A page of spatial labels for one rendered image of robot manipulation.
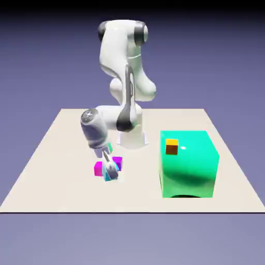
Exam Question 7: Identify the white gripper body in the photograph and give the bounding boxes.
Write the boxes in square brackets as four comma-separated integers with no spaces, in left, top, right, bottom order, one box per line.
[102,150,119,180]

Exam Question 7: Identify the small cyan cube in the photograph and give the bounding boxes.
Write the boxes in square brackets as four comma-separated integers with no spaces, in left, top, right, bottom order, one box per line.
[101,165,120,182]

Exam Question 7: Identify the small yellow cube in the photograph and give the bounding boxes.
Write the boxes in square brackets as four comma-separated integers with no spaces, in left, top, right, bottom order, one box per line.
[165,139,179,155]

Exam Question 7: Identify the small purple cube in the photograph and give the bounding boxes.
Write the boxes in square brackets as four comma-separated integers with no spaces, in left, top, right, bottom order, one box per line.
[112,156,123,172]

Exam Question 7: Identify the large green box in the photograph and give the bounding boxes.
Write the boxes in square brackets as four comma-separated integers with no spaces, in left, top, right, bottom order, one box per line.
[158,130,220,199]

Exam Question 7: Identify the small magenta cube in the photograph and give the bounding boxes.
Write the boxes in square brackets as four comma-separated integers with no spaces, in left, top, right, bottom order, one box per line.
[94,161,104,177]

